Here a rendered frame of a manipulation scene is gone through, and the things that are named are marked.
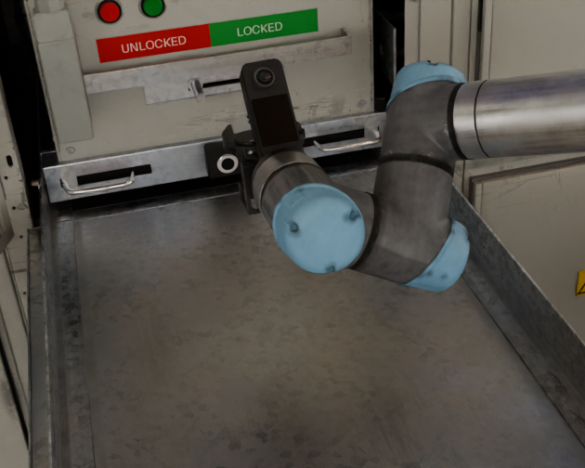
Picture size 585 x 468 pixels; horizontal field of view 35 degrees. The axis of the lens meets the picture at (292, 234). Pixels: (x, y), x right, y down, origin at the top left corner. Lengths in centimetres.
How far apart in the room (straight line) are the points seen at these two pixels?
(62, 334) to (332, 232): 48
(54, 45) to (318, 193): 52
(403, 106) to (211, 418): 39
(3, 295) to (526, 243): 87
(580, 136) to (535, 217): 78
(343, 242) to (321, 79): 64
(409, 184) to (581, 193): 79
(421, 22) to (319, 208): 64
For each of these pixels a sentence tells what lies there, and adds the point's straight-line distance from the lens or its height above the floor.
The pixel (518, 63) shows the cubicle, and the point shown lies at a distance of 147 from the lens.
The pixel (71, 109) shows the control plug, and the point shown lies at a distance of 127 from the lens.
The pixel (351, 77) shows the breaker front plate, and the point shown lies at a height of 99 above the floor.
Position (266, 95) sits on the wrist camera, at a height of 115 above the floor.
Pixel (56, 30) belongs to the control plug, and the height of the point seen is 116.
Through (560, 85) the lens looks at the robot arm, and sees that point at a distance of 86.
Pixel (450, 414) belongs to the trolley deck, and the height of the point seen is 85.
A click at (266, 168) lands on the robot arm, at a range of 92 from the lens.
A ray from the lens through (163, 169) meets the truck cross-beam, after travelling 143.
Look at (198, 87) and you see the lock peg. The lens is 136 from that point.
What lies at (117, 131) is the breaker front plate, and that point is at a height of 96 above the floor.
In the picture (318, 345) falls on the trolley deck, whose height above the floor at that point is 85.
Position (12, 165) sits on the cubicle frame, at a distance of 138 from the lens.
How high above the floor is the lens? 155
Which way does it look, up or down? 33 degrees down
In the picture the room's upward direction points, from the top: 4 degrees counter-clockwise
